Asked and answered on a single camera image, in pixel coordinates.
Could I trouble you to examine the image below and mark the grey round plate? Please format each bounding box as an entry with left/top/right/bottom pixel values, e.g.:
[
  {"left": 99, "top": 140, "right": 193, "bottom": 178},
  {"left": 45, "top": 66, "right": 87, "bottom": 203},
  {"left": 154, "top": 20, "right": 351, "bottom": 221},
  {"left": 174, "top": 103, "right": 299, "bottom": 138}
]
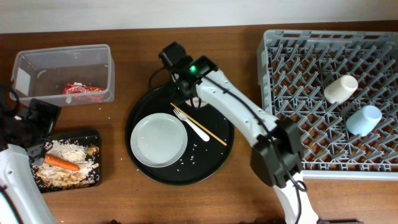
[{"left": 130, "top": 113, "right": 188, "bottom": 168}]

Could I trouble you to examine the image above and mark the black rectangular waste tray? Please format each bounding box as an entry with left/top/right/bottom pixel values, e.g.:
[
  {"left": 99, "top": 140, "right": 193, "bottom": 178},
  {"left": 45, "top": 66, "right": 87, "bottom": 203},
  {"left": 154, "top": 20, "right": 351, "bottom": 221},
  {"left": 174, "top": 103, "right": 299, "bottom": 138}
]
[{"left": 50, "top": 129, "right": 101, "bottom": 186}]

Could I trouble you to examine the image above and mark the light blue cup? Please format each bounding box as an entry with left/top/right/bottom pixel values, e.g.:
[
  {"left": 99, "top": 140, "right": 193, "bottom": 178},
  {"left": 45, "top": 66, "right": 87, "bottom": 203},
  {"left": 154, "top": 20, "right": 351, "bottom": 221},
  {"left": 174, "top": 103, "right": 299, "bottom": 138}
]
[{"left": 346, "top": 105, "right": 382, "bottom": 136}]

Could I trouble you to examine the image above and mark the orange carrot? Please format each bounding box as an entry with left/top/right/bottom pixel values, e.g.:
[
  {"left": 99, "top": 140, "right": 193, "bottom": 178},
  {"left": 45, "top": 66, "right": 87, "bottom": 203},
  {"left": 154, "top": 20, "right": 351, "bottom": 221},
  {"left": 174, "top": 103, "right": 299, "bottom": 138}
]
[{"left": 44, "top": 154, "right": 80, "bottom": 171}]

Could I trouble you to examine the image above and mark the white tissue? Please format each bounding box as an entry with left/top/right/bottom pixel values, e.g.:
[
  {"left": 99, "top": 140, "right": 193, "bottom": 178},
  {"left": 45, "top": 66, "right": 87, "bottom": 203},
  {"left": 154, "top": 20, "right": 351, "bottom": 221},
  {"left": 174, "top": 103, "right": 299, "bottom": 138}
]
[{"left": 65, "top": 94, "right": 72, "bottom": 104}]

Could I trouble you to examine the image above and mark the wooden chopstick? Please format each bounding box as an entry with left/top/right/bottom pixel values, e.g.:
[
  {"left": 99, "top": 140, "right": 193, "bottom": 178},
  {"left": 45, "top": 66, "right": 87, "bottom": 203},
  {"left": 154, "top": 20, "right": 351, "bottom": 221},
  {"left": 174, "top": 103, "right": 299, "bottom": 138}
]
[{"left": 170, "top": 103, "right": 227, "bottom": 146}]

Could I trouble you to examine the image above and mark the red snack wrapper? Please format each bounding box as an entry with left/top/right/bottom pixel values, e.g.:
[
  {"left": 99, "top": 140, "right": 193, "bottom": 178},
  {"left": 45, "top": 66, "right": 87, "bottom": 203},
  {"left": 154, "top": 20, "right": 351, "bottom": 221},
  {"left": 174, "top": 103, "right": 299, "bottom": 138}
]
[{"left": 63, "top": 82, "right": 104, "bottom": 103}]

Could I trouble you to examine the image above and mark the pink small bowl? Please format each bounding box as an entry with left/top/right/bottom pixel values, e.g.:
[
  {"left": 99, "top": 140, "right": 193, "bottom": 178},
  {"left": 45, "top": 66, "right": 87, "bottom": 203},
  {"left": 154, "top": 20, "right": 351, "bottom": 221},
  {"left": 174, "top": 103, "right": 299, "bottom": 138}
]
[{"left": 185, "top": 97, "right": 208, "bottom": 108}]

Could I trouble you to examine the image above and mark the white plastic fork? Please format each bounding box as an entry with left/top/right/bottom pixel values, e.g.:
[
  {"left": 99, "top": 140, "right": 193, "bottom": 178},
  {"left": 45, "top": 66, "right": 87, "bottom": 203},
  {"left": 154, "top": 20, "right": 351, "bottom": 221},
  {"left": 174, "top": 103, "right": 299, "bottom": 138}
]
[{"left": 173, "top": 108, "right": 210, "bottom": 142}]

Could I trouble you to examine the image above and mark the grey dishwasher rack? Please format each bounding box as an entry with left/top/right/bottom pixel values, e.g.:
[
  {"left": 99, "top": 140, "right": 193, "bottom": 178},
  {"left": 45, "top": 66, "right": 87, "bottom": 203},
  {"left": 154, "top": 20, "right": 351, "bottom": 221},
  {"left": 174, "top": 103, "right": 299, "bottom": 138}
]
[{"left": 257, "top": 30, "right": 397, "bottom": 180}]

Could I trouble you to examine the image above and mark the round black serving tray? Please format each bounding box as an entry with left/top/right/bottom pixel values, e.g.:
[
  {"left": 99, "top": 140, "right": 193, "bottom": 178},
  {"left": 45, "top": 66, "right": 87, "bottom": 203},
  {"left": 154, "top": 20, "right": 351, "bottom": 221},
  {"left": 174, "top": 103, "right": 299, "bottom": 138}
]
[{"left": 125, "top": 86, "right": 234, "bottom": 185}]

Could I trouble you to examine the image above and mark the clear plastic bin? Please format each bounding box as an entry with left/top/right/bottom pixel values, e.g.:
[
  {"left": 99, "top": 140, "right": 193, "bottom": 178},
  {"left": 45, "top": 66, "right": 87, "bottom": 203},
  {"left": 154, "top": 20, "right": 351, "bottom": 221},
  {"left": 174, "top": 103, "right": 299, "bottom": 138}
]
[{"left": 11, "top": 44, "right": 115, "bottom": 106}]

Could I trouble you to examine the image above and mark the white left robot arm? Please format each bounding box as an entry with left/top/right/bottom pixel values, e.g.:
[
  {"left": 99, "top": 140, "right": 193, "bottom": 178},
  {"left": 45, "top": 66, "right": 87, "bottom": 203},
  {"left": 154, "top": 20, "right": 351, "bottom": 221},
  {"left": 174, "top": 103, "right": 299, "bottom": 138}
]
[{"left": 1, "top": 98, "right": 61, "bottom": 223}]

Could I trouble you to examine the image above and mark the brown mushroom piece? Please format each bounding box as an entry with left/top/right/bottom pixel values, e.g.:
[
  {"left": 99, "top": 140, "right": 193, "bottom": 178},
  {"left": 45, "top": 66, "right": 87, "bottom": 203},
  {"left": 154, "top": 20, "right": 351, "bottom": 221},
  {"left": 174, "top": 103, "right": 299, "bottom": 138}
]
[{"left": 86, "top": 145, "right": 99, "bottom": 156}]

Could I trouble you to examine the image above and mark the white cup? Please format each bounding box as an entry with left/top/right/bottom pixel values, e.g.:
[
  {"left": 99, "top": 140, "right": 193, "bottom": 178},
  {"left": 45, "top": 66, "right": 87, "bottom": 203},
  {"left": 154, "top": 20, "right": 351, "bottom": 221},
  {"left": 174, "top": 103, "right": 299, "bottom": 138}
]
[{"left": 324, "top": 75, "right": 358, "bottom": 104}]

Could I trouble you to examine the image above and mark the pile of rice scraps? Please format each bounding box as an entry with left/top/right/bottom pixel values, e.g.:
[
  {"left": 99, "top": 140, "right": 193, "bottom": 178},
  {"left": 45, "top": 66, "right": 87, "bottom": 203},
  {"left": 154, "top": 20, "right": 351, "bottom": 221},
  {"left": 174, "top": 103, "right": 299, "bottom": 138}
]
[{"left": 31, "top": 140, "right": 100, "bottom": 193}]

